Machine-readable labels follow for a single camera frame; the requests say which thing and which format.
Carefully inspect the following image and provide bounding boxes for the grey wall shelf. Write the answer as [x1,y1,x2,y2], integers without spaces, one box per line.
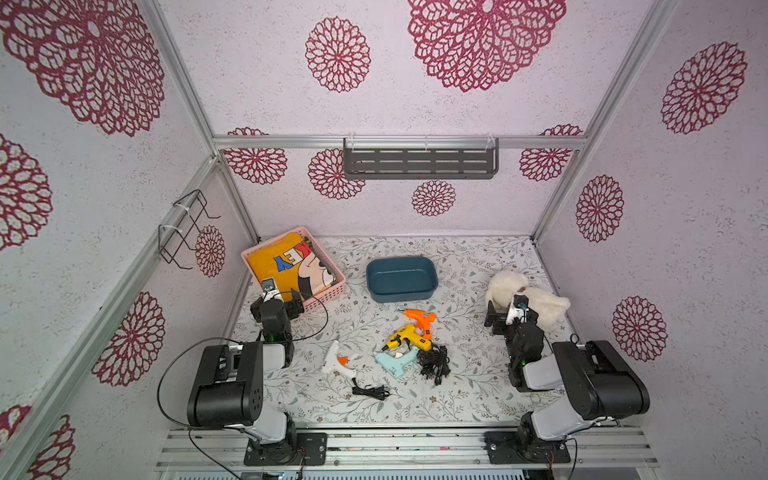
[342,138,499,180]

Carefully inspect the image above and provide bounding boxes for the black bundled power cords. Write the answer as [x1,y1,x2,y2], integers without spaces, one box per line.
[416,343,452,386]

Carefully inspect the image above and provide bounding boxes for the yellow cartoon cloth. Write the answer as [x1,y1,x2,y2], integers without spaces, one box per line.
[241,232,336,300]

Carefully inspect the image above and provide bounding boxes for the orange hot glue gun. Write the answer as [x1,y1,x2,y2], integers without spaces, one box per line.
[403,309,437,340]

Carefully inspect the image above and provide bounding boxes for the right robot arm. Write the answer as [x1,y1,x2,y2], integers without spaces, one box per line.
[484,294,650,467]

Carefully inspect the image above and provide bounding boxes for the pink perforated basket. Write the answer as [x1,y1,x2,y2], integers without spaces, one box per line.
[241,227,346,311]

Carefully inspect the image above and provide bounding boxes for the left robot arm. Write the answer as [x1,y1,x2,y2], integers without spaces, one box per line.
[156,337,328,469]

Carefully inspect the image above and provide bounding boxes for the black wire wall rack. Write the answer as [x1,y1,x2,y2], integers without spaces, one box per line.
[156,189,220,270]

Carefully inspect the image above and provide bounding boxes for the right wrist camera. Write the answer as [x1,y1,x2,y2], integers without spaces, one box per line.
[505,294,529,325]

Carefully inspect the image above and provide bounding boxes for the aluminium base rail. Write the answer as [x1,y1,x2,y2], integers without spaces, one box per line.
[154,425,659,474]

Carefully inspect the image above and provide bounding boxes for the white hot glue gun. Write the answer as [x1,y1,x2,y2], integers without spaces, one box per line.
[321,340,357,380]

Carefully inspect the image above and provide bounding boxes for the mint green hot glue gun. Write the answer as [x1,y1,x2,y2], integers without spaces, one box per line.
[374,349,418,379]

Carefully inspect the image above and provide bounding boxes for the yellow hot glue gun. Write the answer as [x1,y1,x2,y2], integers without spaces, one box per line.
[382,324,432,351]

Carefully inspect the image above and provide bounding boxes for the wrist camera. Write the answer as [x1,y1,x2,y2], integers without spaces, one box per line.
[260,278,278,297]
[505,294,529,325]

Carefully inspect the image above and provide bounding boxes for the white plush dog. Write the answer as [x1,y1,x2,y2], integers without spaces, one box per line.
[485,270,571,333]

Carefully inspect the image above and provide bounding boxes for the black cord of white gun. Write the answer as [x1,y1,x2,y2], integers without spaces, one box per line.
[350,376,391,402]

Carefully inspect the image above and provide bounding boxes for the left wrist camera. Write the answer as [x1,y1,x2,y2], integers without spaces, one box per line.
[260,278,278,297]

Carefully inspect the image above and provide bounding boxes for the teal plastic storage box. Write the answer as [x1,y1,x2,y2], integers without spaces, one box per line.
[366,256,439,303]

